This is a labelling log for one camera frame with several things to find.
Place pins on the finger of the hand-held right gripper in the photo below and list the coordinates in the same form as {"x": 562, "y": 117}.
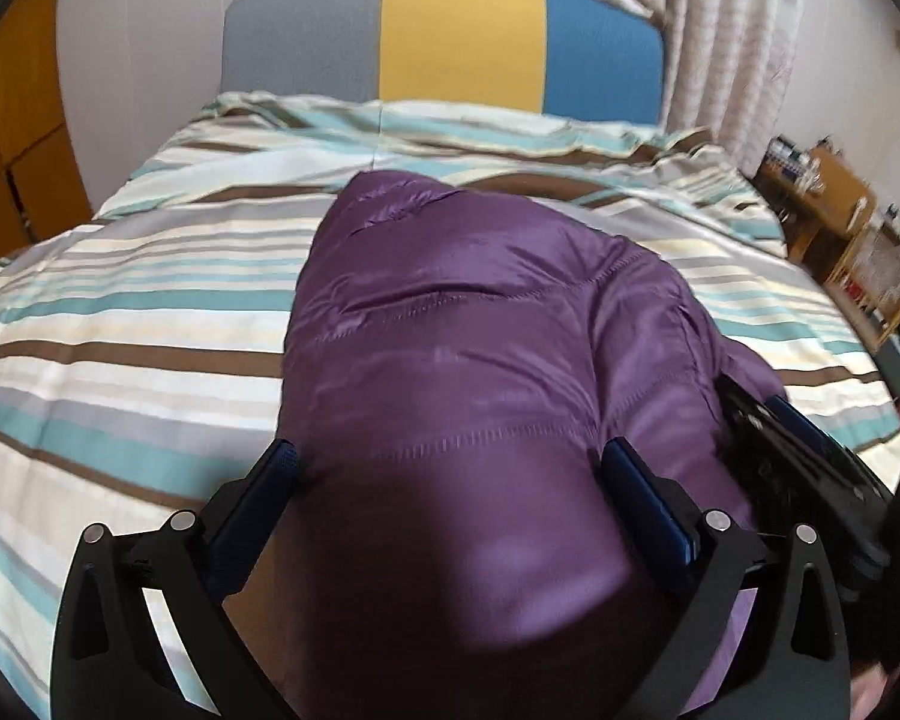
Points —
{"x": 802, "y": 480}

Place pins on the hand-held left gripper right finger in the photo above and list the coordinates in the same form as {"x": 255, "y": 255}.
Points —
{"x": 649, "y": 510}

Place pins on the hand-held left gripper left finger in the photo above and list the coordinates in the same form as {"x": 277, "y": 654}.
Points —
{"x": 259, "y": 510}

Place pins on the purple quilted jacket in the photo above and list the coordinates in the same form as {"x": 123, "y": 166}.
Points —
{"x": 480, "y": 390}

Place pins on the striped bed cover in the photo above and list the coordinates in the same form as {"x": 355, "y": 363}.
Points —
{"x": 142, "y": 300}

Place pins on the wooden bedside shelf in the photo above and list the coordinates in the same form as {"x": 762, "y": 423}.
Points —
{"x": 840, "y": 232}

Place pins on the pink patterned curtain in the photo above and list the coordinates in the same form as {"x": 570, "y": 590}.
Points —
{"x": 727, "y": 37}

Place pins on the wooden wardrobe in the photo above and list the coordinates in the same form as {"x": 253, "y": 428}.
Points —
{"x": 22, "y": 127}

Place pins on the grey yellow blue headboard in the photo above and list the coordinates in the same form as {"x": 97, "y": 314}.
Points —
{"x": 457, "y": 34}

